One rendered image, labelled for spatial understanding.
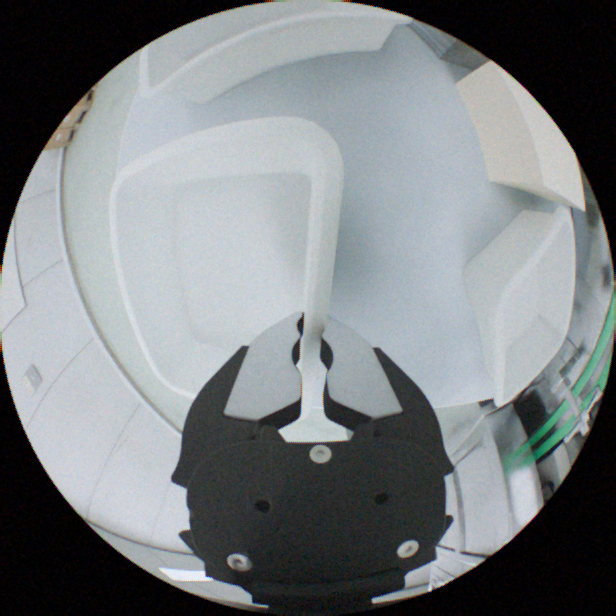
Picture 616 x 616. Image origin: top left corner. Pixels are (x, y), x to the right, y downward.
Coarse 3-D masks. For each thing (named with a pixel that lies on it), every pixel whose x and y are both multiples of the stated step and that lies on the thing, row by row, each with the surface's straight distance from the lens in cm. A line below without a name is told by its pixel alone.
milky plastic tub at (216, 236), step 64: (256, 128) 10; (320, 128) 10; (128, 192) 19; (192, 192) 20; (256, 192) 17; (320, 192) 9; (128, 256) 19; (192, 256) 21; (256, 256) 18; (320, 256) 9; (192, 320) 25; (256, 320) 20; (320, 320) 11; (192, 384) 23
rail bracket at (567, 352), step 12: (564, 348) 53; (564, 360) 54; (576, 360) 50; (564, 372) 44; (552, 384) 44; (564, 384) 43; (576, 408) 44; (588, 408) 47; (576, 420) 44; (576, 432) 45; (588, 432) 45
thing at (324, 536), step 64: (256, 448) 6; (320, 448) 6; (384, 448) 6; (192, 512) 6; (256, 512) 6; (320, 512) 6; (384, 512) 6; (256, 576) 6; (320, 576) 6; (384, 576) 6
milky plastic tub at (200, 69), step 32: (320, 0) 35; (192, 32) 33; (224, 32) 34; (256, 32) 17; (288, 32) 19; (320, 32) 20; (352, 32) 22; (384, 32) 23; (160, 64) 27; (192, 64) 17; (224, 64) 20; (256, 64) 21; (160, 96) 19; (192, 96) 22
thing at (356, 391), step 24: (336, 336) 10; (360, 336) 11; (336, 360) 9; (360, 360) 9; (336, 384) 8; (360, 384) 8; (384, 384) 8; (336, 408) 8; (360, 408) 7; (384, 408) 8
